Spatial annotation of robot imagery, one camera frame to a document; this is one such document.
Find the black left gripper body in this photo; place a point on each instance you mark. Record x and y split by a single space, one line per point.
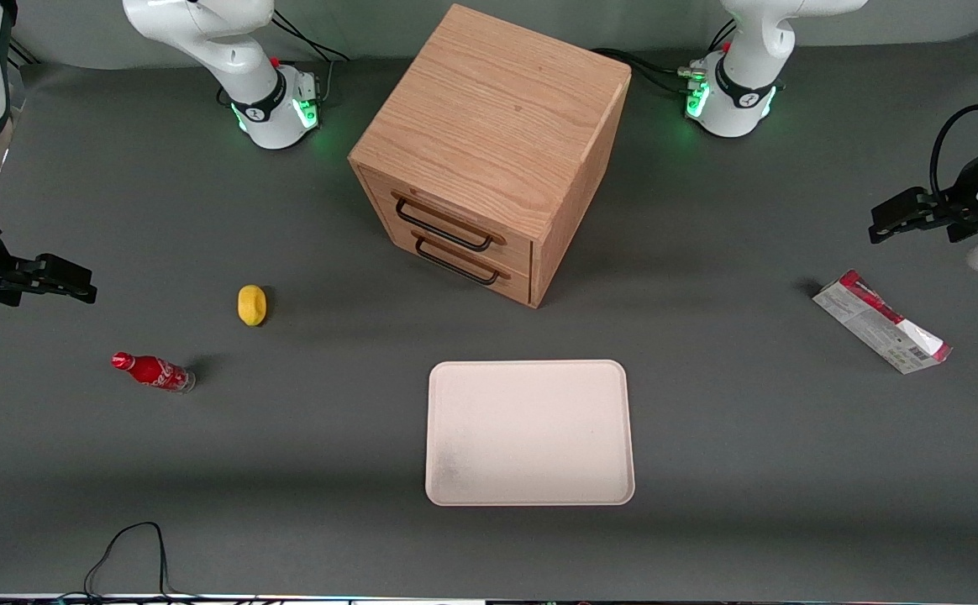
957 207

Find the red cookie box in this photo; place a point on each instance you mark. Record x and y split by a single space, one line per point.
875 323

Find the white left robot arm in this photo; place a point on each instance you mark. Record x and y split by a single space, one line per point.
741 101

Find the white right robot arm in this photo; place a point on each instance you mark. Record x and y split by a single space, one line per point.
262 109

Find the beige plastic tray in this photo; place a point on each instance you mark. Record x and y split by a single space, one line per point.
531 433

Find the red cola bottle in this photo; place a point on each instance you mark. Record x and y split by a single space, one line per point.
153 371

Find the yellow lemon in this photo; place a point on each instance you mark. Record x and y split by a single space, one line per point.
252 305

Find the wooden drawer front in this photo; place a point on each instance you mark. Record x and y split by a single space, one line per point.
514 281
506 252

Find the wooden two-drawer cabinet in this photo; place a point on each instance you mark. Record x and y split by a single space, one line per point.
497 109

